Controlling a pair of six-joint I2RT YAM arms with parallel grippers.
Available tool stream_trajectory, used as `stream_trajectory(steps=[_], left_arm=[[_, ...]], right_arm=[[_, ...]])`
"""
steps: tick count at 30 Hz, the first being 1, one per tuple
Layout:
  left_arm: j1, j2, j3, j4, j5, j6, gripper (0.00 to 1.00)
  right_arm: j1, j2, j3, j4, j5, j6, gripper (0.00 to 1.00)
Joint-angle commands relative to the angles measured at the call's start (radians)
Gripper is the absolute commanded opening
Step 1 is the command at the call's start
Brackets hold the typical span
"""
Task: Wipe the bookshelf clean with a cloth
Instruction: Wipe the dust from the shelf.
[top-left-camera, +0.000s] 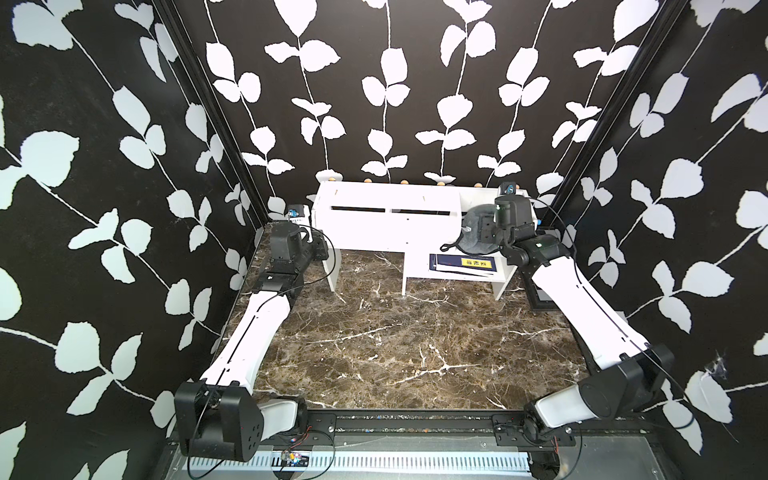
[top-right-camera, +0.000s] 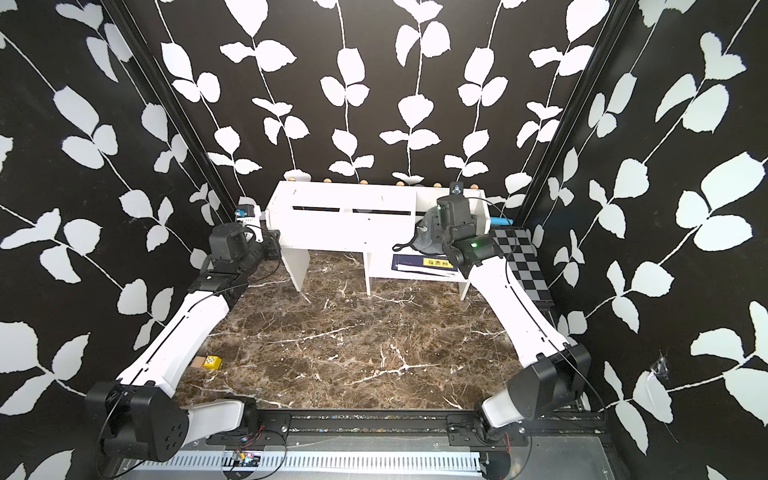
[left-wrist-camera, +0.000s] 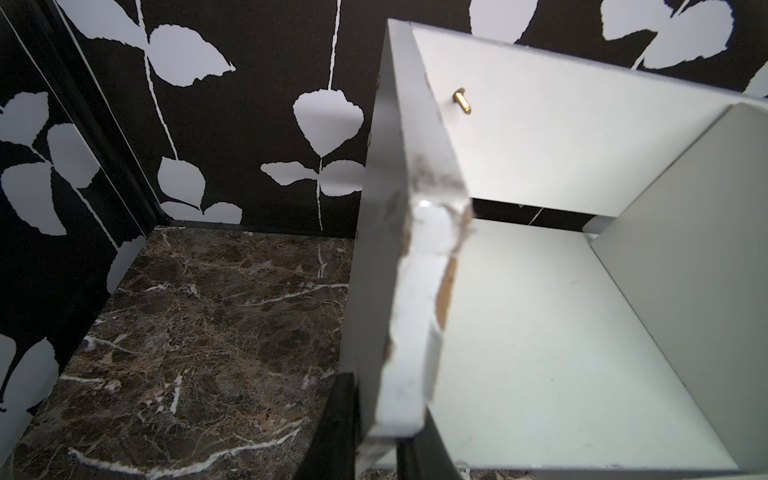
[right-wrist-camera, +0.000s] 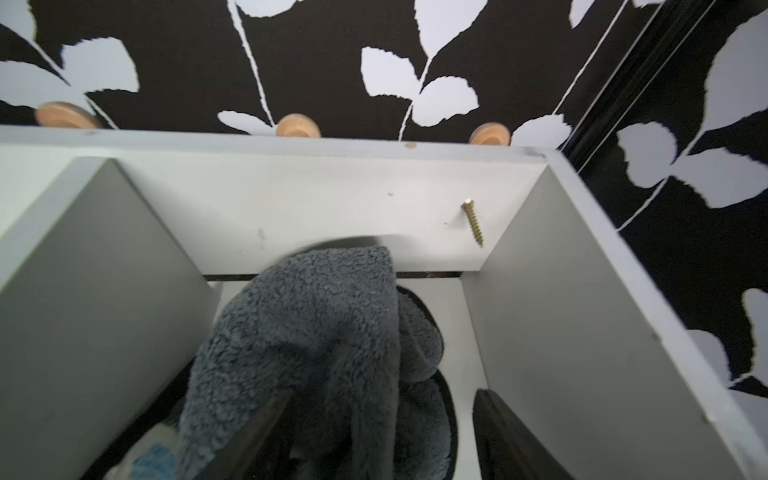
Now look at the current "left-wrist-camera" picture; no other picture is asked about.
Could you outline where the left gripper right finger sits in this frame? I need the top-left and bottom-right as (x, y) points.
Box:
(396, 413), (462, 480)

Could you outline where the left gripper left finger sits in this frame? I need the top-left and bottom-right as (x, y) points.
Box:
(293, 373), (359, 480)

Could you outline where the brass screw in shelf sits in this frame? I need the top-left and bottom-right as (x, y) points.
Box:
(452, 88), (472, 115)

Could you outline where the white wooden bookshelf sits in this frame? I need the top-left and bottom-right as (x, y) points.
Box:
(340, 19), (767, 478)

